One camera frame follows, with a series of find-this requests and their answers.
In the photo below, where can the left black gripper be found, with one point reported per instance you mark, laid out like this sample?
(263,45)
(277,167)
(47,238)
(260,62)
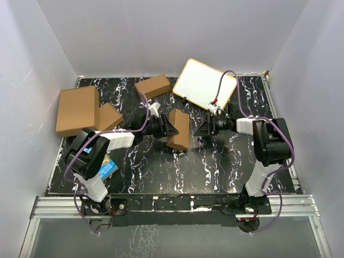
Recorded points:
(168,128)

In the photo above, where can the small cardboard box at back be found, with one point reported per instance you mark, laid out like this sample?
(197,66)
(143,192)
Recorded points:
(154,86)

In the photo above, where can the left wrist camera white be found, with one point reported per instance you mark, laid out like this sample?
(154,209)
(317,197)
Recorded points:
(154,109)

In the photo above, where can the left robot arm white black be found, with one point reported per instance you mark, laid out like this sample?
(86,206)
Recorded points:
(86,153)

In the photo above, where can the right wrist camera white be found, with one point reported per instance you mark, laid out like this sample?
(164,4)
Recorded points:
(214,108)

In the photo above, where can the white board orange rim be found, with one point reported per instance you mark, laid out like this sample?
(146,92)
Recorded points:
(200,84)

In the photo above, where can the flat cardboard box under large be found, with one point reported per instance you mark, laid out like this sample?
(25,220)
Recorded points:
(109,117)

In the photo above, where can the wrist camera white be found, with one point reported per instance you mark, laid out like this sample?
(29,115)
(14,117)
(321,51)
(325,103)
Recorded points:
(154,109)
(214,108)

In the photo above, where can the colourful children's book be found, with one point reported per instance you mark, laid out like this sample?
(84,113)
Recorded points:
(108,167)

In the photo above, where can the aluminium frame rail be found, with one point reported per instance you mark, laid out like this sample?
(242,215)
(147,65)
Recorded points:
(175,226)

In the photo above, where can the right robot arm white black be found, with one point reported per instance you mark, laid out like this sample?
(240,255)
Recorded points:
(271,142)

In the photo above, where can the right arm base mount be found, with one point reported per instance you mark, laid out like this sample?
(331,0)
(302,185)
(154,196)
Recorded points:
(243,203)

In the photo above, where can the large closed cardboard box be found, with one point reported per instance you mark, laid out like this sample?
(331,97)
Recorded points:
(78,108)

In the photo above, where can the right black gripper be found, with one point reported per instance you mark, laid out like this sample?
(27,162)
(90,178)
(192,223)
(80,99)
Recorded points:
(203,129)

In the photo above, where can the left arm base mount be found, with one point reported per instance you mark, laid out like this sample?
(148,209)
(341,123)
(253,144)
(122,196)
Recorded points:
(108,207)

